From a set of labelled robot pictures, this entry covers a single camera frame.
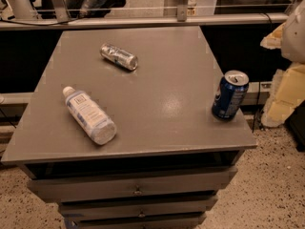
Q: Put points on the bottom grey drawer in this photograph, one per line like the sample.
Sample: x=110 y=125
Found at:
x=174 y=221

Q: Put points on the blue pepsi can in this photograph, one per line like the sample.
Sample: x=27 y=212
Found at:
x=231 y=91

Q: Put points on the top grey drawer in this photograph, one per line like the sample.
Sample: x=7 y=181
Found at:
x=132 y=185

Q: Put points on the silver can lying down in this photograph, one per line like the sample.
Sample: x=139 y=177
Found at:
x=119 y=56

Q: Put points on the grey drawer cabinet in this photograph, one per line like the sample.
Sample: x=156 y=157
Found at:
x=161 y=110

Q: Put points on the grey drawer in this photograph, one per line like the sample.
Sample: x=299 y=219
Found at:
x=132 y=185
x=174 y=221
x=138 y=208

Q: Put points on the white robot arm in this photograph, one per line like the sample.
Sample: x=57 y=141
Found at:
x=293 y=35

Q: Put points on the clear plastic water bottle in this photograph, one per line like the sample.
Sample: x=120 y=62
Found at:
x=93 y=120

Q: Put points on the grey metal railing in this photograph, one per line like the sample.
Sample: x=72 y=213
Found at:
x=145 y=22

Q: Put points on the middle grey drawer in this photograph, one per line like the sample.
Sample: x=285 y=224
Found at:
x=138 y=208

